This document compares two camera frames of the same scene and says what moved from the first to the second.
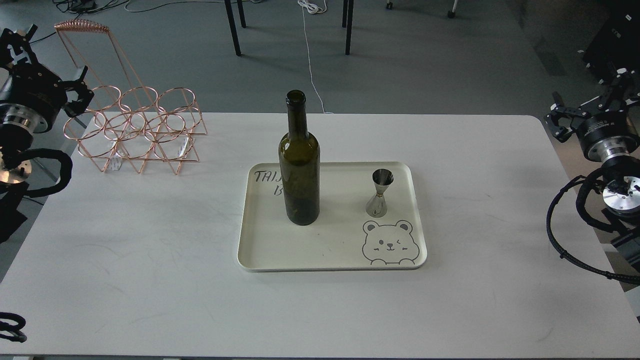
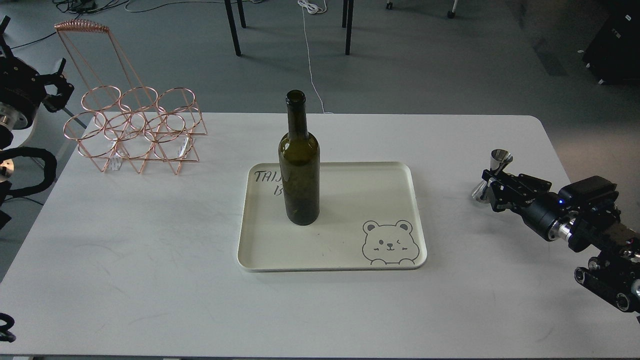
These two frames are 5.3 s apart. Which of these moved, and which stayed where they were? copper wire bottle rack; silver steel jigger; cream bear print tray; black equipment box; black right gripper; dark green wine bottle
Moved: black right gripper; silver steel jigger
Stayed: cream bear print tray; copper wire bottle rack; black equipment box; dark green wine bottle
